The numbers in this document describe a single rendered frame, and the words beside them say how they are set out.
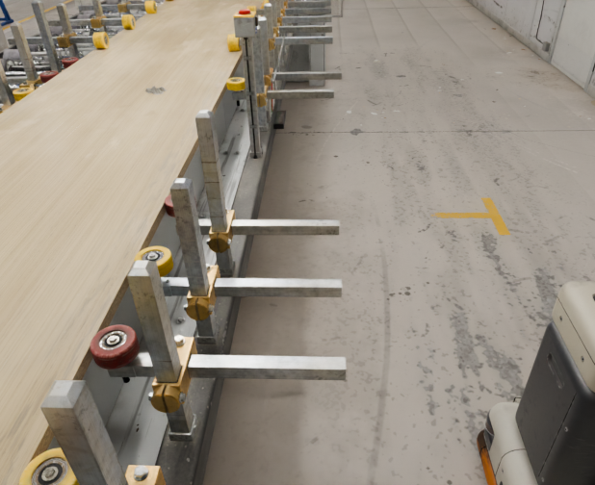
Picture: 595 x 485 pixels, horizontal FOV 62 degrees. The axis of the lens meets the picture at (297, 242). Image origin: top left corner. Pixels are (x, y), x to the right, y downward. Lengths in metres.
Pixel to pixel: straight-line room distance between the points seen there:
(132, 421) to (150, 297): 0.47
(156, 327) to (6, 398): 0.27
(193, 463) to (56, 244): 0.59
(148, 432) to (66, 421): 0.59
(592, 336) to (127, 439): 0.98
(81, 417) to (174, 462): 0.45
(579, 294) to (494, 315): 1.15
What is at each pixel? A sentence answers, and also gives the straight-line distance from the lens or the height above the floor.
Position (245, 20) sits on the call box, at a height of 1.21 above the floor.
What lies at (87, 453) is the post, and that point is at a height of 1.05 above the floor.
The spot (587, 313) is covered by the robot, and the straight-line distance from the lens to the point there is 1.23.
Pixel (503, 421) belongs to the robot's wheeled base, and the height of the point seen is 0.27.
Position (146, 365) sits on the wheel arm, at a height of 0.86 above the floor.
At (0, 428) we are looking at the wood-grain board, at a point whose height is 0.90.
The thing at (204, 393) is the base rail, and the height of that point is 0.70.
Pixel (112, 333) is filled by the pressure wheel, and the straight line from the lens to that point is 0.98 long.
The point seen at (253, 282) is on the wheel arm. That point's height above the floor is 0.83.
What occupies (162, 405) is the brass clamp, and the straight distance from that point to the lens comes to 0.93.
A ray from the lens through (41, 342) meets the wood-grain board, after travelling 1.03.
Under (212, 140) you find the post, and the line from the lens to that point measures 1.18.
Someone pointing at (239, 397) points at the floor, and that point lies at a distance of 1.98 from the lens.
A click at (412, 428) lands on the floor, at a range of 1.91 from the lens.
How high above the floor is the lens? 1.55
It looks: 35 degrees down
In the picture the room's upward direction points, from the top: 2 degrees counter-clockwise
